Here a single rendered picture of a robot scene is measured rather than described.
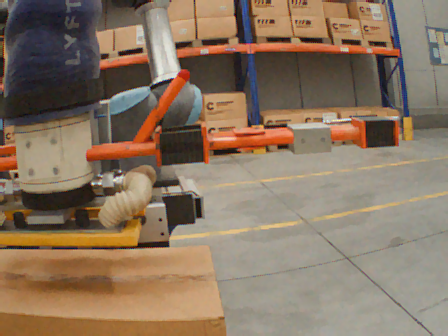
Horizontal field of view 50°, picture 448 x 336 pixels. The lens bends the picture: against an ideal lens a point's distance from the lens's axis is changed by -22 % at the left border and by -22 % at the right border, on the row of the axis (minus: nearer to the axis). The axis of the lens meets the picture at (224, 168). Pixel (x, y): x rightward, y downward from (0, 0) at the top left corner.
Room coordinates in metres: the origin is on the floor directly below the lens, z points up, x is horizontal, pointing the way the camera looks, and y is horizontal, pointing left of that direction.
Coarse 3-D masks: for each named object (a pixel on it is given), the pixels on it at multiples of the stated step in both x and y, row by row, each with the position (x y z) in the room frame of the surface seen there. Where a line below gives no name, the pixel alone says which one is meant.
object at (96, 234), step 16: (16, 224) 0.85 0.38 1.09; (32, 224) 0.88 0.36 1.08; (48, 224) 0.88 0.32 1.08; (64, 224) 0.88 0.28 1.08; (80, 224) 0.86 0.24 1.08; (96, 224) 0.88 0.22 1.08; (128, 224) 0.89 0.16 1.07; (0, 240) 0.82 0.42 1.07; (16, 240) 0.82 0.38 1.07; (32, 240) 0.82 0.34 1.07; (48, 240) 0.82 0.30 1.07; (64, 240) 0.82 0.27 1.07; (80, 240) 0.82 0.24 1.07; (96, 240) 0.83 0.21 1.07; (112, 240) 0.83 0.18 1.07; (128, 240) 0.83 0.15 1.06
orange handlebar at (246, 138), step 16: (240, 128) 0.98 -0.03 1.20; (256, 128) 0.98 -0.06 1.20; (336, 128) 0.97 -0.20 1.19; (352, 128) 0.97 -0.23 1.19; (112, 144) 0.99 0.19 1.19; (128, 144) 0.95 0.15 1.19; (144, 144) 0.95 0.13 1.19; (208, 144) 0.95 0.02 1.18; (224, 144) 0.95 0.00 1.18; (240, 144) 0.95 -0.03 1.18; (256, 144) 0.95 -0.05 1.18; (272, 144) 0.96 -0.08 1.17; (0, 160) 0.94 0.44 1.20; (16, 160) 0.94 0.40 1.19; (96, 160) 0.95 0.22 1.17
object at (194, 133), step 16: (160, 128) 0.98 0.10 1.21; (176, 128) 1.02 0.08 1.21; (192, 128) 1.02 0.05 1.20; (160, 144) 0.93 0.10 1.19; (176, 144) 0.94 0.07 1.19; (192, 144) 0.94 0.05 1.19; (160, 160) 0.93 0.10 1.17; (176, 160) 0.93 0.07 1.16; (192, 160) 0.93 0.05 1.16; (208, 160) 0.94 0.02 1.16
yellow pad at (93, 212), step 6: (18, 210) 1.01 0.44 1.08; (24, 210) 1.01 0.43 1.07; (30, 210) 1.01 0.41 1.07; (90, 210) 1.01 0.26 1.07; (96, 210) 1.01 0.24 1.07; (144, 210) 1.02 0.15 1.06; (6, 216) 1.00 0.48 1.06; (12, 216) 1.00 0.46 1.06; (72, 216) 1.01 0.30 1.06; (90, 216) 1.01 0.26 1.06; (96, 216) 1.01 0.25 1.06
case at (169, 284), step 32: (0, 256) 1.08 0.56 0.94; (32, 256) 1.09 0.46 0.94; (64, 256) 1.10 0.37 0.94; (96, 256) 1.11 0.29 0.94; (128, 256) 1.11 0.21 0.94; (160, 256) 1.11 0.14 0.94; (192, 256) 1.10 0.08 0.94; (0, 288) 0.87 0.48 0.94; (32, 288) 0.88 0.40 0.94; (64, 288) 0.90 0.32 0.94; (96, 288) 0.91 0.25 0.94; (128, 288) 0.92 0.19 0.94; (160, 288) 0.92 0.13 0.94; (192, 288) 0.91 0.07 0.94; (0, 320) 0.75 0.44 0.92; (32, 320) 0.76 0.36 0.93; (64, 320) 0.76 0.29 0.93; (96, 320) 0.77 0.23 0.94; (128, 320) 0.77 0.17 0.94; (160, 320) 0.77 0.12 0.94; (192, 320) 0.78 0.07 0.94; (224, 320) 0.78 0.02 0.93
